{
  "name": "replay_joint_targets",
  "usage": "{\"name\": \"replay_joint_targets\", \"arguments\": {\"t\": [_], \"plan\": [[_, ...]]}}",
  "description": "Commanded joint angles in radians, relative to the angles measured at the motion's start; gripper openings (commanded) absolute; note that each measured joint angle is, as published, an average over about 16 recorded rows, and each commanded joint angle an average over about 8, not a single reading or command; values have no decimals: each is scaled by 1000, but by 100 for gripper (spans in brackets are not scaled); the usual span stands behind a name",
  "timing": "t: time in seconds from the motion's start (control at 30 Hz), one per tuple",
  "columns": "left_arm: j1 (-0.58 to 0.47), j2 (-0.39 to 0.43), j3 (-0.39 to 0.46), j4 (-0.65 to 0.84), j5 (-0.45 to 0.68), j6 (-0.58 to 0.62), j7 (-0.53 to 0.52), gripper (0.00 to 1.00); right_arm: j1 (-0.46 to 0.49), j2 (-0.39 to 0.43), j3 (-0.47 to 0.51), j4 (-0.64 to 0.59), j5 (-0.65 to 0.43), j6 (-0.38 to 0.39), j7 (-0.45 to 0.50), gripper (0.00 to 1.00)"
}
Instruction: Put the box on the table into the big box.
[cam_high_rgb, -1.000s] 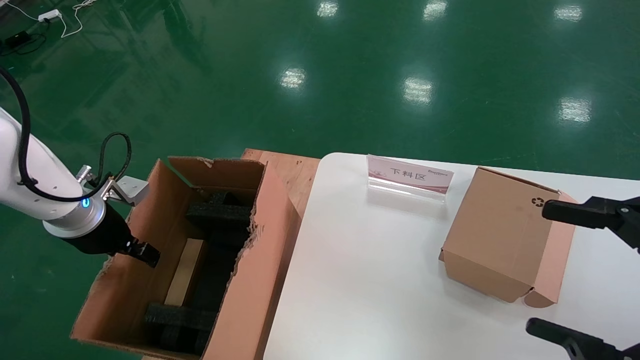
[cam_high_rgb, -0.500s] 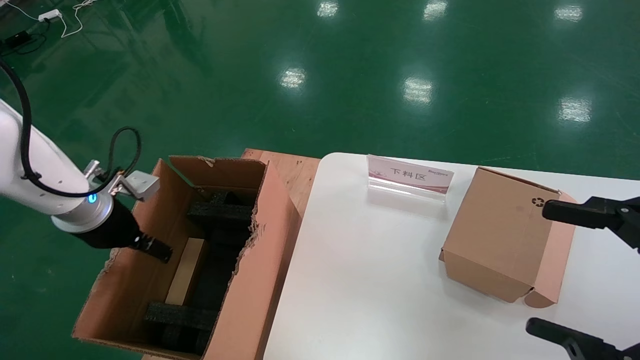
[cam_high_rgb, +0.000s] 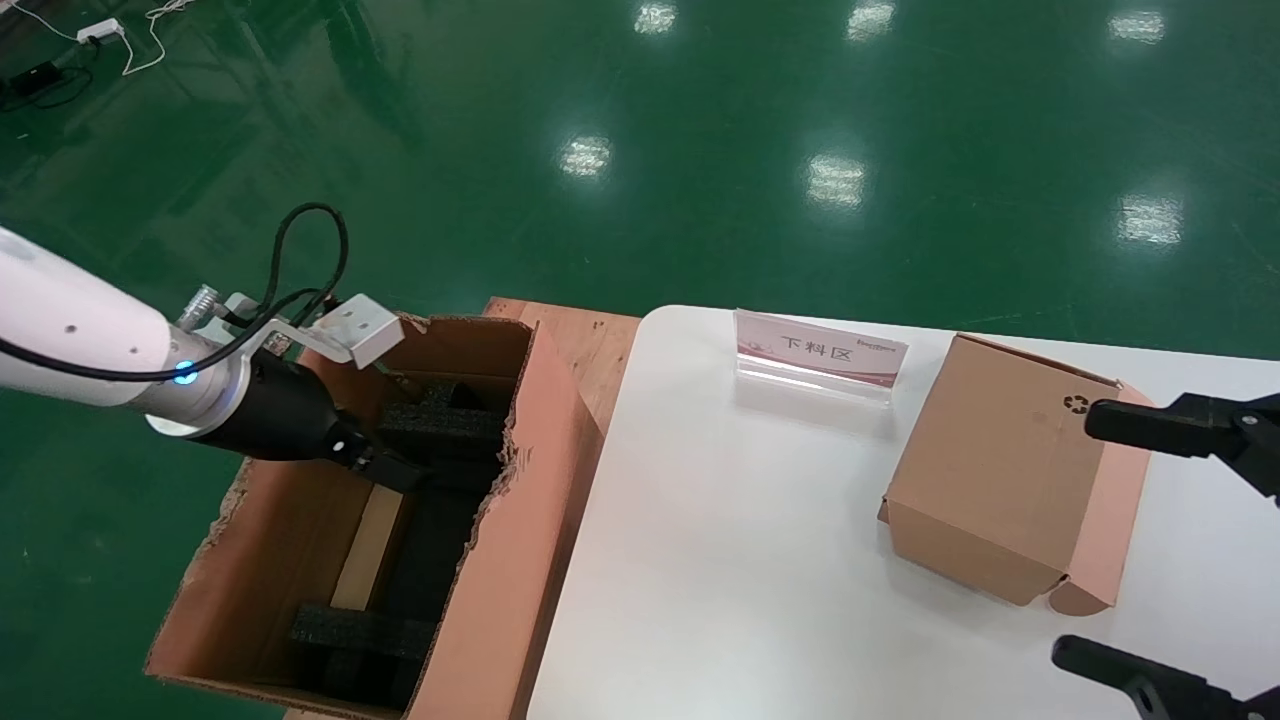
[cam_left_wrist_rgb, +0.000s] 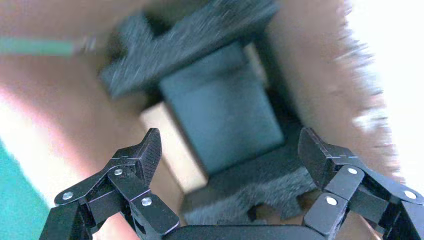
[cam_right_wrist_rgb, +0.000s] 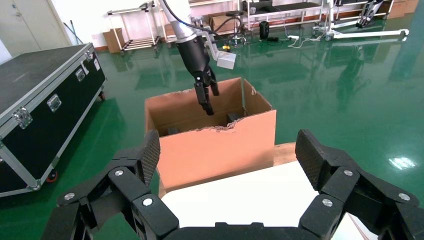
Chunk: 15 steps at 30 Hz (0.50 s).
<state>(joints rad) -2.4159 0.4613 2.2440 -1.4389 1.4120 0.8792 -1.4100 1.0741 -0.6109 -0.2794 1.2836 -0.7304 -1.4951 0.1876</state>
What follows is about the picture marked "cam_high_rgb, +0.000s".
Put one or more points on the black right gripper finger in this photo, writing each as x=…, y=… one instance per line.
x=1180, y=695
x=1140, y=425

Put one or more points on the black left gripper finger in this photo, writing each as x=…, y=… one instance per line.
x=395, y=470

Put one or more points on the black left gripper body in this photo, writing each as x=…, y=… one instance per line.
x=285, y=420

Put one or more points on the small plain cardboard box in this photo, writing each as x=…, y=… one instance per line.
x=370, y=550

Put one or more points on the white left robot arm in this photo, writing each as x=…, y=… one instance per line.
x=70, y=330

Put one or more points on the big open cardboard box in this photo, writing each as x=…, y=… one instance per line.
x=280, y=540

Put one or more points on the cardboard box with recycling symbol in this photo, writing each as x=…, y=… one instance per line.
x=1000, y=470

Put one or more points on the black foam block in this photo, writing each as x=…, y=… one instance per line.
x=360, y=640
x=450, y=425

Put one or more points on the black foam base pad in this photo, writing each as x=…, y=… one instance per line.
x=445, y=550

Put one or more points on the wooden board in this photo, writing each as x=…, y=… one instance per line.
x=600, y=350

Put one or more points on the acrylic sign with red label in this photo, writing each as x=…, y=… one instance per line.
x=820, y=350

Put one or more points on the black power adapter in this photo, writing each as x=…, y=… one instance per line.
x=30, y=76

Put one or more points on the white power strip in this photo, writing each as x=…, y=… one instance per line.
x=100, y=30

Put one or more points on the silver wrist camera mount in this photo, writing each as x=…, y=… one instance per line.
x=365, y=330

